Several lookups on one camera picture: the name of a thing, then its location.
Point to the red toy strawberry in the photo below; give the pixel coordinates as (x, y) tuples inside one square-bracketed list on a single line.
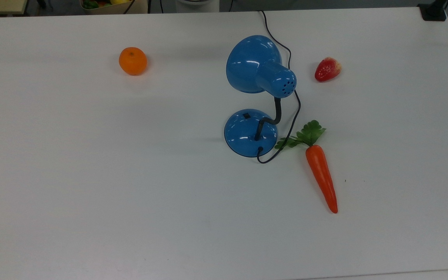
[(326, 70)]

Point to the beige box with toy fruits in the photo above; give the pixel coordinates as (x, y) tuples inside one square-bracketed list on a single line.
[(107, 7)]

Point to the black table clamp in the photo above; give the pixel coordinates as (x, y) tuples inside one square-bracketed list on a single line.
[(433, 11)]

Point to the blue desk lamp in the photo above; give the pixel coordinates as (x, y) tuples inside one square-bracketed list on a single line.
[(247, 66)]

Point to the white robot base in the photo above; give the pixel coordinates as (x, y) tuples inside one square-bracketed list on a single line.
[(196, 4)]

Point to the orange toy carrot with leaves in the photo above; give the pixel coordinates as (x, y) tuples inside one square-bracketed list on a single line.
[(320, 171)]

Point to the orange fruit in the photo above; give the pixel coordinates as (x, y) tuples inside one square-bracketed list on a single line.
[(132, 61)]

